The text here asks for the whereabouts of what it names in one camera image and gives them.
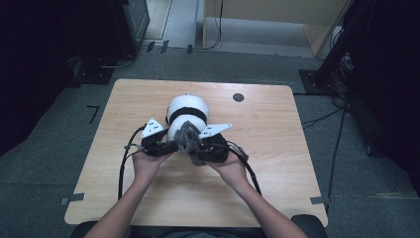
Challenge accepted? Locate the black floor tape angle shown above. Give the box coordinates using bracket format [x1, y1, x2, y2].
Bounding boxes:
[86, 104, 101, 125]

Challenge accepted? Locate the light wooden desk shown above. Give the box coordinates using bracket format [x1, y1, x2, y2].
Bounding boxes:
[202, 0, 351, 57]

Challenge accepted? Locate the hanging black cable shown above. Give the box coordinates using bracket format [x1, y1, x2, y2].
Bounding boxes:
[197, 0, 224, 52]

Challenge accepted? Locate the right hand-held gripper cable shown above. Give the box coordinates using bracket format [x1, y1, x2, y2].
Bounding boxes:
[227, 140, 263, 196]

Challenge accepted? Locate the black metal stand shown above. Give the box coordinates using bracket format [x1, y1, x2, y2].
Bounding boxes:
[298, 0, 368, 97]

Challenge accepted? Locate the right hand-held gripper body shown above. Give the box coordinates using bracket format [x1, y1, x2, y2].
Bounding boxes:
[197, 123, 233, 164]

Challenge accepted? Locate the black floor cable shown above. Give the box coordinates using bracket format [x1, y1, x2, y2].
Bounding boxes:
[301, 107, 347, 131]
[326, 108, 348, 212]

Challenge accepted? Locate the person's right hand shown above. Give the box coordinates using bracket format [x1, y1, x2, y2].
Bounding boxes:
[205, 152, 251, 191]

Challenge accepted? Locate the hand-held gripper cable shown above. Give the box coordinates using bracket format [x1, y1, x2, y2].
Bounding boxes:
[227, 140, 263, 196]
[117, 124, 147, 201]

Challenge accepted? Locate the black chair armrest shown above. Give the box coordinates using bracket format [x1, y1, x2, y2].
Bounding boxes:
[69, 220, 100, 238]
[289, 213, 329, 238]

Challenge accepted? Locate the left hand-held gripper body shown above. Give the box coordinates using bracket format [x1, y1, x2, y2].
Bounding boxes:
[141, 117, 168, 158]

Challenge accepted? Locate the person's left hand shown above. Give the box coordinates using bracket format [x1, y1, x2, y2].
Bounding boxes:
[132, 151, 173, 186]

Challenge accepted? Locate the left hand-held gripper cable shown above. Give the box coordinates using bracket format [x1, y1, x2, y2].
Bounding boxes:
[117, 124, 147, 201]

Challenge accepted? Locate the grey floor tape piece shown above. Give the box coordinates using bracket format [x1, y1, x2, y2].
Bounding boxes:
[309, 195, 332, 206]
[59, 192, 86, 206]

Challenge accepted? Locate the tangled cable bundle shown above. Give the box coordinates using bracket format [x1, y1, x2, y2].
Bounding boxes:
[329, 53, 355, 110]

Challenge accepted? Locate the black stand base plate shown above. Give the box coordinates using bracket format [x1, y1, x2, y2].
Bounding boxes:
[72, 56, 115, 86]

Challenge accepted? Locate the grey plush toy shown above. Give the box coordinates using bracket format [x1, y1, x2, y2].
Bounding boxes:
[173, 120, 208, 168]

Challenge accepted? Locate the panda plush toy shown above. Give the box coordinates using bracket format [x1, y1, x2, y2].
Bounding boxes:
[165, 92, 211, 143]

